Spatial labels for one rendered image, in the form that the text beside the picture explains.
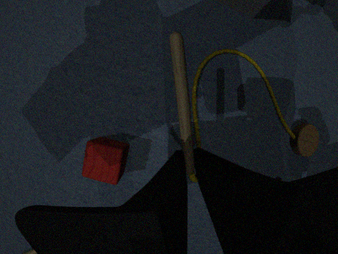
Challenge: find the brown round wooden button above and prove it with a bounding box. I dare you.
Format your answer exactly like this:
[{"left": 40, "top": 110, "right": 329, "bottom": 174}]
[{"left": 290, "top": 124, "right": 319, "bottom": 157}]

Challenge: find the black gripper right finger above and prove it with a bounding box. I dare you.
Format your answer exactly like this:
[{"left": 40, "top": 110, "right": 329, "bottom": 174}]
[{"left": 193, "top": 147, "right": 338, "bottom": 254}]

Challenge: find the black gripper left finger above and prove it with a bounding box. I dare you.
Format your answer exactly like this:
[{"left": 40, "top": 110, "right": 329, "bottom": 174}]
[{"left": 14, "top": 150, "right": 188, "bottom": 254}]

